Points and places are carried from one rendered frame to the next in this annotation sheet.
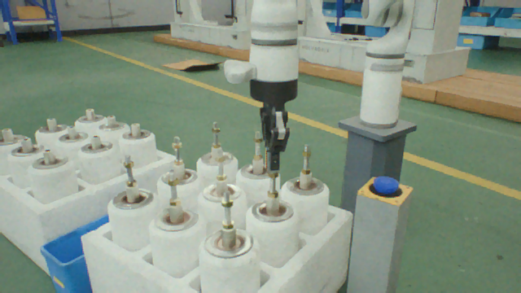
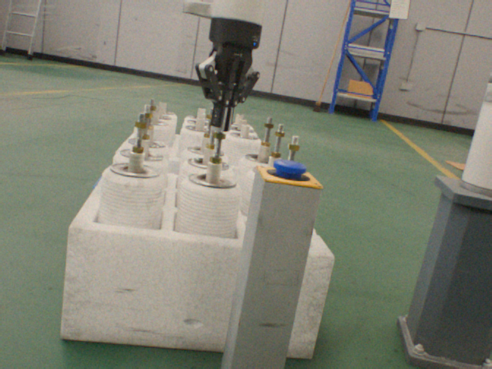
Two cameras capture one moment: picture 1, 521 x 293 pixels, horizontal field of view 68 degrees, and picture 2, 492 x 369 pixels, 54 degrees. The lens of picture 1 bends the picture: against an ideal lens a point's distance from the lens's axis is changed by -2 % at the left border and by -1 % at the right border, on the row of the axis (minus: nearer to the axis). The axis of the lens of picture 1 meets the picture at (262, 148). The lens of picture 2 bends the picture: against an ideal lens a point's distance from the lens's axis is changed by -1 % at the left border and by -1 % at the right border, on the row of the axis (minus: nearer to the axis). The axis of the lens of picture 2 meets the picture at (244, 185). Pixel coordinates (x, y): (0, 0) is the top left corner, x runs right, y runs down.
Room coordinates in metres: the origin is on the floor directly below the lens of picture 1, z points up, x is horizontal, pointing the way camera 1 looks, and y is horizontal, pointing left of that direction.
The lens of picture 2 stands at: (0.12, -0.58, 0.44)
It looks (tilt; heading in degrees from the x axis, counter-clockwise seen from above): 14 degrees down; 45
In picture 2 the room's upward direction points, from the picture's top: 10 degrees clockwise
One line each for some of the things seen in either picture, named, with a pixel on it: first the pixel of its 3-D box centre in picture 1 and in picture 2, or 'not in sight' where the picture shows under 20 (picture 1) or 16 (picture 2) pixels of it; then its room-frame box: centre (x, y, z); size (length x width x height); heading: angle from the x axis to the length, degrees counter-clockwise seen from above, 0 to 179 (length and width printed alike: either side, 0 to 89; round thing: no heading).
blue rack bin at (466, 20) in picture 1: (482, 15); not in sight; (5.00, -2.68, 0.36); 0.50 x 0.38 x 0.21; 128
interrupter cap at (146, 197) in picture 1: (133, 198); (146, 143); (0.65, 0.24, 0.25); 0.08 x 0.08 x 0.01
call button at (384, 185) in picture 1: (385, 186); (288, 170); (0.57, -0.20, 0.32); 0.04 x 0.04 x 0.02
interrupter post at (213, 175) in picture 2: (273, 204); (214, 173); (0.61, -0.02, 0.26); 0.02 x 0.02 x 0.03
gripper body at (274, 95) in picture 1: (273, 102); (232, 50); (0.61, -0.02, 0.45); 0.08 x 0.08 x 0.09
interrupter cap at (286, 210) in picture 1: (272, 211); (212, 181); (0.61, -0.02, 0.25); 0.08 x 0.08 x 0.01
